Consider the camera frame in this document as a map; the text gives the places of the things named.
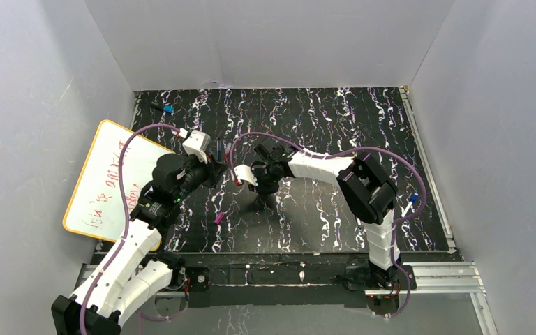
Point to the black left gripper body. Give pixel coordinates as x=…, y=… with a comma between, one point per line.
x=211, y=167

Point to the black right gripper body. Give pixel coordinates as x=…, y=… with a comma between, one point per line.
x=266, y=185

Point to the black pen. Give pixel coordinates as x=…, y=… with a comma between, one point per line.
x=219, y=148

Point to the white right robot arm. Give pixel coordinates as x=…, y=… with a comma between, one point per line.
x=367, y=189

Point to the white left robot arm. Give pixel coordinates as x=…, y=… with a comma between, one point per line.
x=117, y=288

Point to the magenta pen cap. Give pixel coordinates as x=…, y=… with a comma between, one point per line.
x=219, y=218

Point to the blue capped black marker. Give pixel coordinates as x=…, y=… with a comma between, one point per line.
x=162, y=107

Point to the yellow framed whiteboard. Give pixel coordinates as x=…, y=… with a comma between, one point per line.
x=95, y=208

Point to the blue capped white marker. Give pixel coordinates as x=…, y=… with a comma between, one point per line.
x=409, y=209

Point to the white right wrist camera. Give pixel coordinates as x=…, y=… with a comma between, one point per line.
x=244, y=174

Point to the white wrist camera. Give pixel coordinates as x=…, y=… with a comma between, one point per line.
x=244, y=174
x=196, y=143

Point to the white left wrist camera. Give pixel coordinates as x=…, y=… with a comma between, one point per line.
x=196, y=143

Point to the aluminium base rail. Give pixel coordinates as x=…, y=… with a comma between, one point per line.
x=450, y=298

